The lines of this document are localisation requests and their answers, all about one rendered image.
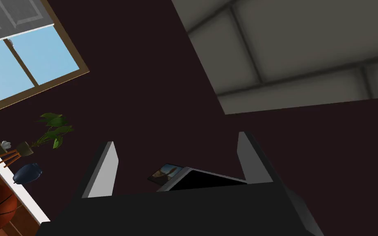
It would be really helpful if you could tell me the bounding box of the wooden shelf with white top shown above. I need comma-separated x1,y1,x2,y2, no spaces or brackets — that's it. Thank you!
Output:
0,136,51,236

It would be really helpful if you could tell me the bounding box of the small framed picture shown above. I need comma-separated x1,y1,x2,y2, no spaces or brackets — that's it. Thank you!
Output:
147,163,184,186

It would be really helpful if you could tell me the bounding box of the black screen with grey frame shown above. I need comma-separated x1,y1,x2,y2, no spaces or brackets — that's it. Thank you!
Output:
156,166,248,192

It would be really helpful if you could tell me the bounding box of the brown framed window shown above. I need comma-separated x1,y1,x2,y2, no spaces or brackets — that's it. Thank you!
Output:
0,0,91,121

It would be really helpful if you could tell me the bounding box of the green potted plant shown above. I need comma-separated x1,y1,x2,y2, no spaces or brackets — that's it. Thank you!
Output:
0,113,75,169

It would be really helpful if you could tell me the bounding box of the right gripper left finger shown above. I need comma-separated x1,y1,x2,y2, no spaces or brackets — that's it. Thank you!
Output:
82,141,119,199

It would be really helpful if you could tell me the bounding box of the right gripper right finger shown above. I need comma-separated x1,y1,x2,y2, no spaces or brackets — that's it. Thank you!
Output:
237,131,278,184

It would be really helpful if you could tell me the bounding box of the dark blue vase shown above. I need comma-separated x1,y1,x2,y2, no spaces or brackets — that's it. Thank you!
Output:
12,163,43,185

